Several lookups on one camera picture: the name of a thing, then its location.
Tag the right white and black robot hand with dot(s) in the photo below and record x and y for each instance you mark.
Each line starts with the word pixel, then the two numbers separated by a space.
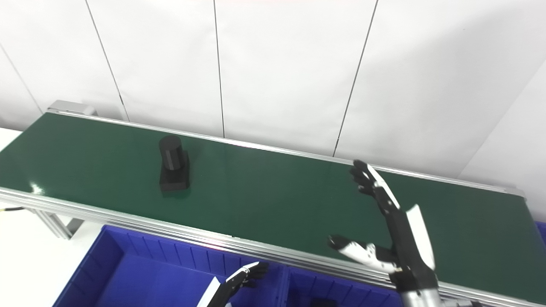
pixel 405 243

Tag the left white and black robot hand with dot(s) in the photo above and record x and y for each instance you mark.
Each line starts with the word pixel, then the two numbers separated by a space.
pixel 232 283

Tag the black block with cylinder part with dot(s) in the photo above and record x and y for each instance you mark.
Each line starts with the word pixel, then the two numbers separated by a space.
pixel 174 170

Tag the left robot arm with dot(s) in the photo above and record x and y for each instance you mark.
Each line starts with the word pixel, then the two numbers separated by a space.
pixel 213 305

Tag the blue plastic bin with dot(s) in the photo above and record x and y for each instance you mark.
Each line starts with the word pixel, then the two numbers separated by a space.
pixel 541 232
pixel 341 294
pixel 140 273

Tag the green conveyor belt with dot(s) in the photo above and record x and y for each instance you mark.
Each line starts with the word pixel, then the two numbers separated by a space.
pixel 273 192
pixel 128 221

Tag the aluminium conveyor support leg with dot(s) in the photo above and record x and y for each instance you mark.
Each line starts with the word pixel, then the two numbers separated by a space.
pixel 55 224

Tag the grey conveyor motor housing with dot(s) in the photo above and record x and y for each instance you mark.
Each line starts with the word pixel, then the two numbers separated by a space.
pixel 72 107

